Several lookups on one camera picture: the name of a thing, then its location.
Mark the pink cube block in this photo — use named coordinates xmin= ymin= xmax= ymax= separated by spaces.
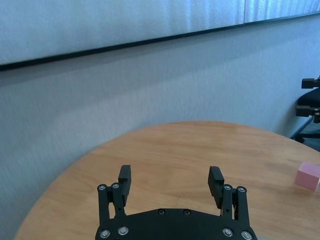
xmin=294 ymin=161 xmax=320 ymax=193

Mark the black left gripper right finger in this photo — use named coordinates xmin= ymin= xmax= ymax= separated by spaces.
xmin=207 ymin=166 xmax=251 ymax=227

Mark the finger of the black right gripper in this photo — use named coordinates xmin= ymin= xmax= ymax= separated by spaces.
xmin=301 ymin=77 xmax=320 ymax=90
xmin=296 ymin=105 xmax=320 ymax=124

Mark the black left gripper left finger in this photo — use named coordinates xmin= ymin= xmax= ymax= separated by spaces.
xmin=97 ymin=164 xmax=132 ymax=227

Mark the black horizontal trim strip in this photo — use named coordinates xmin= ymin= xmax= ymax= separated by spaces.
xmin=0 ymin=11 xmax=320 ymax=72

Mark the white wall panel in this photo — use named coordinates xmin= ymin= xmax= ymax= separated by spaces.
xmin=0 ymin=0 xmax=320 ymax=66

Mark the black office chair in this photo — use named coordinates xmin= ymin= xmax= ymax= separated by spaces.
xmin=289 ymin=88 xmax=320 ymax=144

